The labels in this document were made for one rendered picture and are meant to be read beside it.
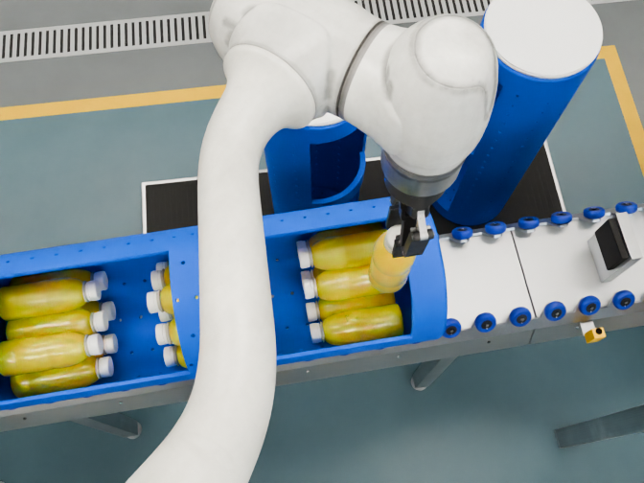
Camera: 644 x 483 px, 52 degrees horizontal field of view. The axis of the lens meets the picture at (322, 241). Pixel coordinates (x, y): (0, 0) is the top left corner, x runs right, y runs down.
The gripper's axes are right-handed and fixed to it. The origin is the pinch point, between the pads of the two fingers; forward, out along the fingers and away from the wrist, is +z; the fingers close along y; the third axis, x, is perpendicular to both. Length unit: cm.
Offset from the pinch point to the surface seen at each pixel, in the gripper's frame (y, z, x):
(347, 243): 10.9, 31.2, 5.0
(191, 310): -0.1, 21.6, 34.0
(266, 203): 67, 129, 21
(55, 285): 12, 31, 60
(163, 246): 12.5, 22.3, 37.8
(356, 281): 4.6, 35.5, 4.1
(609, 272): 1, 47, -50
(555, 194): 54, 130, -81
